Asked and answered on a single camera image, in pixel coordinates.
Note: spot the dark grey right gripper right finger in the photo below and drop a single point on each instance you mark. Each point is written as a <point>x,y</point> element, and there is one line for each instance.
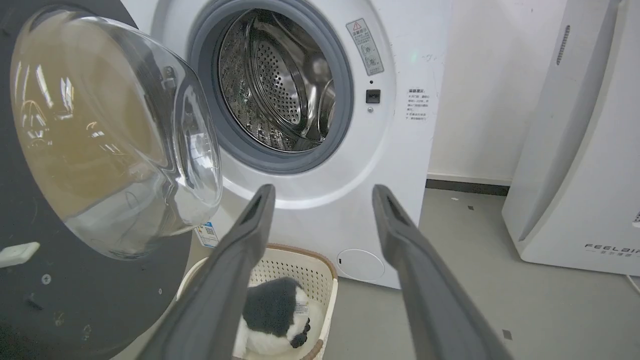
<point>435,300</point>

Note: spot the white air purifier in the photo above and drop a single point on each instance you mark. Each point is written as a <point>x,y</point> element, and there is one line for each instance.
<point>585,150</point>

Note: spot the black and white plush toy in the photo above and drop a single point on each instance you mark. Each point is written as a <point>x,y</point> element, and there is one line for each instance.
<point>272,312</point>

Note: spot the white perforated laundry basket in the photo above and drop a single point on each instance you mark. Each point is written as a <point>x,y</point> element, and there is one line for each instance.
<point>305,270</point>

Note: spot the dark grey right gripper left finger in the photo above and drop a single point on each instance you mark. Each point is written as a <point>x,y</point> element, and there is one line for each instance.
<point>215,300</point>

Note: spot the black washing machine door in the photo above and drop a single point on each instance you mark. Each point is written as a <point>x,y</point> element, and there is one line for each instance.
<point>65,200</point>

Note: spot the white front-load washing machine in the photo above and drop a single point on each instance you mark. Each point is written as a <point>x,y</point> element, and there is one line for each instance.
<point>395,150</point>

